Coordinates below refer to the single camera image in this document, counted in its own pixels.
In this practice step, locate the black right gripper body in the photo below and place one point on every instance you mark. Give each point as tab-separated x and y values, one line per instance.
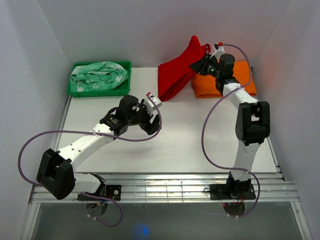
212	67

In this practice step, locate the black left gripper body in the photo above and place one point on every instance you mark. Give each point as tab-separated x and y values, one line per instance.
142	117

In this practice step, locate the red trousers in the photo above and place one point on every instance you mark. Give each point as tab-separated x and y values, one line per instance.
174	75

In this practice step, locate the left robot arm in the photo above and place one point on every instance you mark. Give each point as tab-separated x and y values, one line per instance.
57	170

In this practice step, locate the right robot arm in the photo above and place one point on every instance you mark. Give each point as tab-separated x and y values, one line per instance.
252	127

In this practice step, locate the green white patterned trousers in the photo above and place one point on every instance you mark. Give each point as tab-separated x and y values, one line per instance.
98	76

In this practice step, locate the green plastic bin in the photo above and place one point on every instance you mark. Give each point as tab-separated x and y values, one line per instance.
121	90

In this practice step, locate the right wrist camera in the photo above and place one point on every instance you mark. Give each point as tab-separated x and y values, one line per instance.
218	50

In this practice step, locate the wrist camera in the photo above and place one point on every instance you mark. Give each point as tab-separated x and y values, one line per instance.
218	50
152	102

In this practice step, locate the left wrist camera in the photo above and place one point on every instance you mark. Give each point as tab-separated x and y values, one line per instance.
152	102

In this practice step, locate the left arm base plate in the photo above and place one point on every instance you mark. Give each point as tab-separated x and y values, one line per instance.
108	191

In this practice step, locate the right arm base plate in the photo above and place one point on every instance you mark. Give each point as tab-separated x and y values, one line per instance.
224	192

